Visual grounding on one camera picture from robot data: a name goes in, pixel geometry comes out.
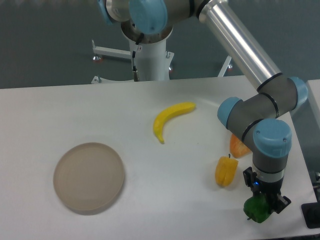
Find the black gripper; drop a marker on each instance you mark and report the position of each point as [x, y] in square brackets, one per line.
[269, 184]

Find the green toy pepper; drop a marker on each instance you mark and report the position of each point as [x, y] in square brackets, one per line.
[257, 208]

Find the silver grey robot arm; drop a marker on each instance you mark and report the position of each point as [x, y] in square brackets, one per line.
[255, 121]

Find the yellow toy pepper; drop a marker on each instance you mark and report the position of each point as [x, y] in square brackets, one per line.
[225, 170]

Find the orange toy bread slice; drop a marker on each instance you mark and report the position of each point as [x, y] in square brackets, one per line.
[237, 148]

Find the black box at table edge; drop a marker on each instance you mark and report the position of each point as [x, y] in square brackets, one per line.
[311, 214]

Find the white side table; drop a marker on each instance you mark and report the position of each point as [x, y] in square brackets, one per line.
[314, 98]

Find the yellow toy banana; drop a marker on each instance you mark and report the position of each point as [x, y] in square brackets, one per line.
[169, 113]

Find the beige round plate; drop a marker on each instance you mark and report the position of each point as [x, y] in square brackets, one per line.
[89, 178]

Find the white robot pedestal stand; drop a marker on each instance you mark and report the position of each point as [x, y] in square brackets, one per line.
[148, 55]

